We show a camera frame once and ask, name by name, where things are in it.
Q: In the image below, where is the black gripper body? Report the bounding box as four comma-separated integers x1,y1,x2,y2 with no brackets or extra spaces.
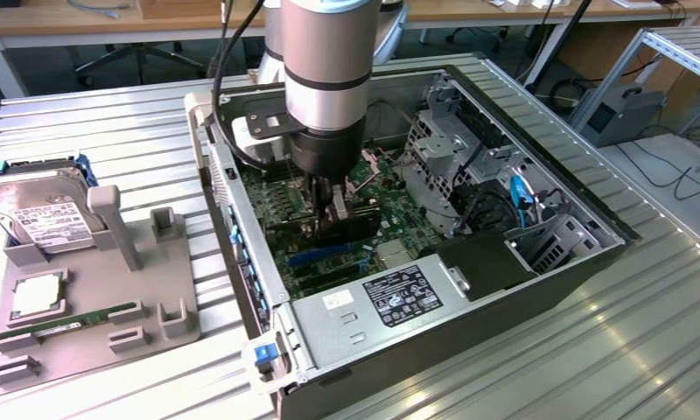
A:
291,122,368,183

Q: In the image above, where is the green graphics card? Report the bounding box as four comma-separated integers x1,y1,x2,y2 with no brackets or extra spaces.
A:
265,208,382,249

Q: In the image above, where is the metal socket cover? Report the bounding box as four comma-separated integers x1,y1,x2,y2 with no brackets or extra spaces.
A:
352,147,382,196

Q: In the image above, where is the blue expansion slot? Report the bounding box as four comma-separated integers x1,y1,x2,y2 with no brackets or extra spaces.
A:
288,248,356,269

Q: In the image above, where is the green motherboard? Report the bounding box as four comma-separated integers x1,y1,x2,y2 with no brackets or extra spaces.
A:
241,143,444,303

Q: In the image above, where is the silver chipset heatsink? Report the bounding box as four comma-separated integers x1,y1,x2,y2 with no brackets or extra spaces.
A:
375,241,415,269

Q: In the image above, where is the black expansion slot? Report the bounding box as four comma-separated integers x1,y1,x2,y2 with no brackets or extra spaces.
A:
296,265,367,293

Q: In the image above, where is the metal drive cage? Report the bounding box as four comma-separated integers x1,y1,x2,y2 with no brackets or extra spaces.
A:
406,107,507,185

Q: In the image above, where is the grey power supply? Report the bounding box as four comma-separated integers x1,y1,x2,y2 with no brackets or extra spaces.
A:
279,252,474,373

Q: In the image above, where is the black plastic shroud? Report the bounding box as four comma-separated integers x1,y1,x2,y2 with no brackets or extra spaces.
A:
434,230,542,303

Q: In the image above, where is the metal disk bay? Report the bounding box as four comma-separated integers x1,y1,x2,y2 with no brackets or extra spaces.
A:
504,212,630,275

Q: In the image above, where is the black office chair base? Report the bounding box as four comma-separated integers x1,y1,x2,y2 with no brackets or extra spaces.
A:
72,41,207,87

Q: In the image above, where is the long wooden desk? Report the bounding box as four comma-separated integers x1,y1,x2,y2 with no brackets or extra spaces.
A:
0,0,700,49

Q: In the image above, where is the black open PC case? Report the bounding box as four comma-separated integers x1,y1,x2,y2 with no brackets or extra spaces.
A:
183,63,643,420

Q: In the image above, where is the grey parts rack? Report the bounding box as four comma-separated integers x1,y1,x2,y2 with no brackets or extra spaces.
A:
0,184,204,398

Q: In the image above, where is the silver hard disk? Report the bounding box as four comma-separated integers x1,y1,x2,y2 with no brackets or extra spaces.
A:
0,168,95,256

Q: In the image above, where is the green RAM stick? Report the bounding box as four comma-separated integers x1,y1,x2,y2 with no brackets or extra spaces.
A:
0,301,139,342

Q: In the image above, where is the grey box device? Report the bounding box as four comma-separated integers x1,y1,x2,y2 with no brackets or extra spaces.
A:
571,85,670,149

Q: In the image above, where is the silver CPU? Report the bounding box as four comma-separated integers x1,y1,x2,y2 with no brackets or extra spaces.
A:
9,275,65,319

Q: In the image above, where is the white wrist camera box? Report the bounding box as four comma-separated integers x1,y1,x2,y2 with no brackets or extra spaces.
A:
231,112,299,170

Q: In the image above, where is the black looped wire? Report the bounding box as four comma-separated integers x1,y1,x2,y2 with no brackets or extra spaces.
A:
368,99,414,148

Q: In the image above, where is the thick arm cable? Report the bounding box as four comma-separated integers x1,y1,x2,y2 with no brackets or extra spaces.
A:
211,0,276,172

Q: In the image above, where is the black wire bundle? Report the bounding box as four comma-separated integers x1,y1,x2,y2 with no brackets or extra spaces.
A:
447,143,512,235

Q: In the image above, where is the blue wire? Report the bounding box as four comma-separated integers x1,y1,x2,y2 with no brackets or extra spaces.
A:
508,173,534,229

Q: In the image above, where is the aluminium frame table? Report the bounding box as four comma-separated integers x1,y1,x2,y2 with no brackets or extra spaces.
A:
583,24,700,137

